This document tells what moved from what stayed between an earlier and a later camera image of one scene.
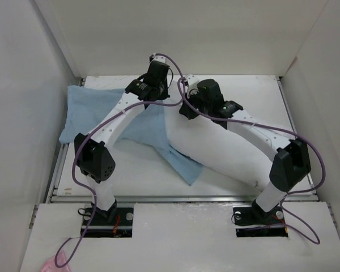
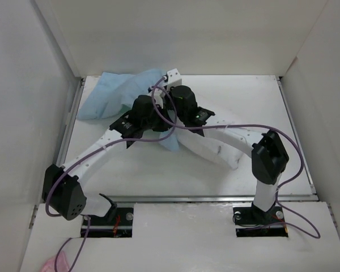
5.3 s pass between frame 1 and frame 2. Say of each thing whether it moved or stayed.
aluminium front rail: stayed
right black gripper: moved
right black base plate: stayed
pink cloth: stayed
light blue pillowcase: moved
